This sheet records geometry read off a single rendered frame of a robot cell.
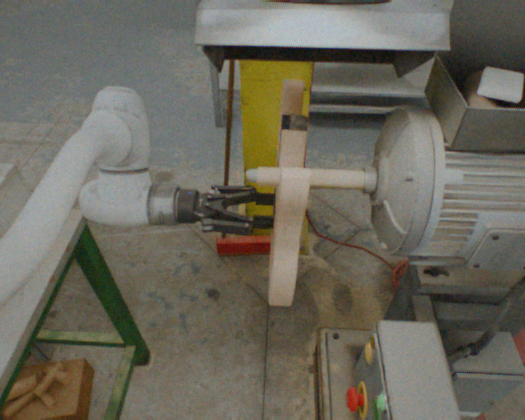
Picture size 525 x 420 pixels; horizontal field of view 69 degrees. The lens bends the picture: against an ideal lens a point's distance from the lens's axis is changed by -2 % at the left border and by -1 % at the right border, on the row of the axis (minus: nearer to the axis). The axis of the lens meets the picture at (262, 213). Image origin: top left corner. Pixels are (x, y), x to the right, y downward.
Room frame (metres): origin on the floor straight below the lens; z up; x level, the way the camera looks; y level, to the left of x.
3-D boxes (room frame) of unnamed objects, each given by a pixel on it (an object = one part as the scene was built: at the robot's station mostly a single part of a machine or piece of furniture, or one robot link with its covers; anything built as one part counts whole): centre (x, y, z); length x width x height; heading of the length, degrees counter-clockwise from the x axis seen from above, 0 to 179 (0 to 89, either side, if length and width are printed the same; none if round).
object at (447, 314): (0.37, -0.39, 1.02); 0.13 x 0.04 x 0.04; 87
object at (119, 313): (0.71, 0.52, 0.45); 0.05 x 0.05 x 0.90; 87
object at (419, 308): (0.31, -0.30, 1.02); 0.19 x 0.04 x 0.04; 177
